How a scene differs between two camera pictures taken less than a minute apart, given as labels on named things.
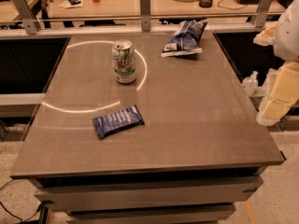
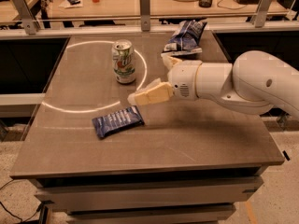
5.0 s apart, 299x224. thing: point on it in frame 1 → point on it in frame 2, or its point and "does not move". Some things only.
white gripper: [288, 36] → [183, 78]
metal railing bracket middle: [145, 9] does not move
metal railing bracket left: [31, 24] does not move
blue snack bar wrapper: [118, 120] does not move
